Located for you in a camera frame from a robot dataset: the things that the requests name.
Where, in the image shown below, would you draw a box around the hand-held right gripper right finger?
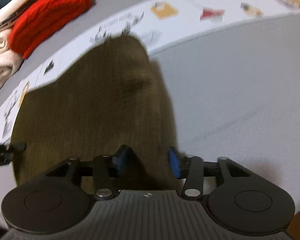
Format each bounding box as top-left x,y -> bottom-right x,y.
167,147 -> 253,201

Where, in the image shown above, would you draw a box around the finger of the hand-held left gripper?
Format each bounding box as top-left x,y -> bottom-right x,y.
0,141 -> 27,168

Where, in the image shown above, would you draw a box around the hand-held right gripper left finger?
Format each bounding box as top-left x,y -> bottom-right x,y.
44,145 -> 133,200

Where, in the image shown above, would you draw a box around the olive brown pants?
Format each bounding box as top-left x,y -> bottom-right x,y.
11,34 -> 183,195

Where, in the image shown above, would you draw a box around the cream folded garment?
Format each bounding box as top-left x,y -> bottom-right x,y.
0,29 -> 24,100

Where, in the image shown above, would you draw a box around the red knitted sweater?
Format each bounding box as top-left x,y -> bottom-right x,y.
9,0 -> 93,60

